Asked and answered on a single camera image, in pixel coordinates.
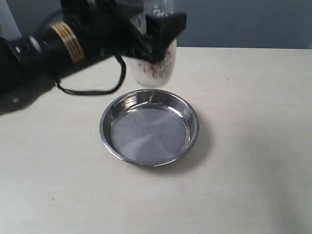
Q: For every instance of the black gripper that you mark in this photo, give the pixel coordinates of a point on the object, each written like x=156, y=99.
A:
x=101, y=28

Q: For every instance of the clear plastic shaker bottle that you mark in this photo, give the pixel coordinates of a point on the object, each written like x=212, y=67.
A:
x=149, y=29

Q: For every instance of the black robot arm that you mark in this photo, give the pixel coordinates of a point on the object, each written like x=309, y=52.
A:
x=31, y=66

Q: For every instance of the round stainless steel pan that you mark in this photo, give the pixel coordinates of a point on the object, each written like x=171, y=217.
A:
x=149, y=127

